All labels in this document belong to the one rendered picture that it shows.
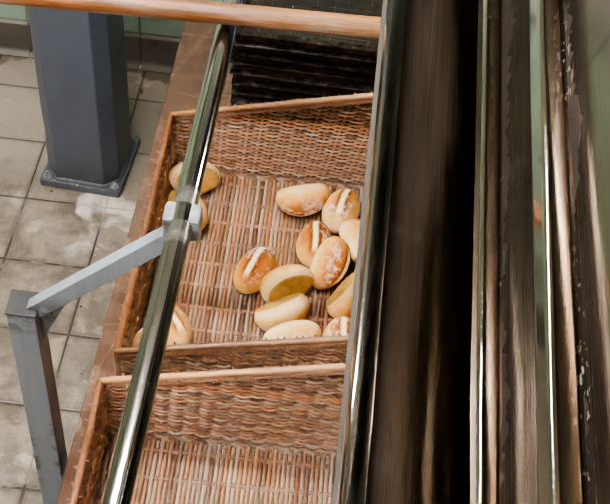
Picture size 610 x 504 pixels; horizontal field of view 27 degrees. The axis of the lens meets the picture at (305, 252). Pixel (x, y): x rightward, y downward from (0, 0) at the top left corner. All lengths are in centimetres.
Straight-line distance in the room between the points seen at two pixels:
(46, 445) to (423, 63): 92
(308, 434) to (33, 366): 45
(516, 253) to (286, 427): 93
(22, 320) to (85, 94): 130
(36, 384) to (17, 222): 132
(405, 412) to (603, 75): 37
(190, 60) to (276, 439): 96
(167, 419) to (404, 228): 86
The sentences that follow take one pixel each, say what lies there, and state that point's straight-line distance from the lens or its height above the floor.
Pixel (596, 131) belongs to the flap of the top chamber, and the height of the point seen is 175.
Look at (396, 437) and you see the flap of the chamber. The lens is 106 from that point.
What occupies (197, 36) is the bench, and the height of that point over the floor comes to 58.
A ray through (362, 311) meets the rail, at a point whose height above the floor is 144.
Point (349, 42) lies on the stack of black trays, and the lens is 232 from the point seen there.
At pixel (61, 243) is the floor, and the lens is 308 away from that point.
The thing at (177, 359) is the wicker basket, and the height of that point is 73.
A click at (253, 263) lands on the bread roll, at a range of 217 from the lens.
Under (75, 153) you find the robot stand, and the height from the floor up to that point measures 12.
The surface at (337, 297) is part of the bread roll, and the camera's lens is 213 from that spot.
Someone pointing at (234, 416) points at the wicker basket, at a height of 67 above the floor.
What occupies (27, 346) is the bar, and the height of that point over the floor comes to 88.
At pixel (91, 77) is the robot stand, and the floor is 38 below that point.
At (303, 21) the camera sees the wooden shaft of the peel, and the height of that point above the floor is 120.
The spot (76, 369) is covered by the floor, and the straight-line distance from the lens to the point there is 284.
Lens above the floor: 229
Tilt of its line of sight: 49 degrees down
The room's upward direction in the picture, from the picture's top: 5 degrees clockwise
